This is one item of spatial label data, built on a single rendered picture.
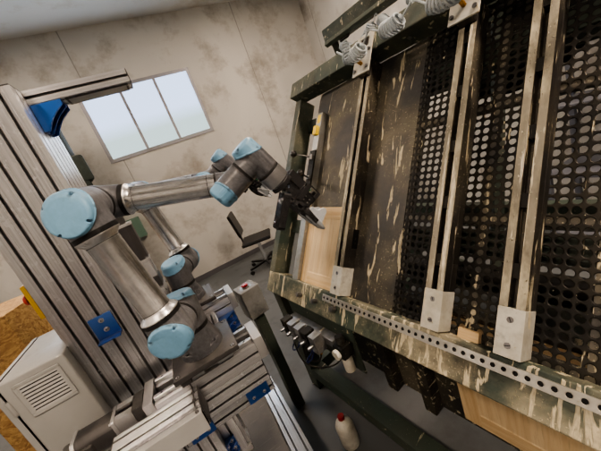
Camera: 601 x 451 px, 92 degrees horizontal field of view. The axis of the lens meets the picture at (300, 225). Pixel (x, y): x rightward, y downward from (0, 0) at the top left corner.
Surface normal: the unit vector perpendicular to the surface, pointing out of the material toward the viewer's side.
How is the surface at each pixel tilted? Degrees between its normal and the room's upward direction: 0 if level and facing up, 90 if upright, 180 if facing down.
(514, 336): 55
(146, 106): 90
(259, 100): 90
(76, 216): 82
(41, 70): 90
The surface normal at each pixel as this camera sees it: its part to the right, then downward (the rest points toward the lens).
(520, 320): -0.81, -0.15
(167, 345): 0.27, 0.32
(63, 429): 0.42, 0.11
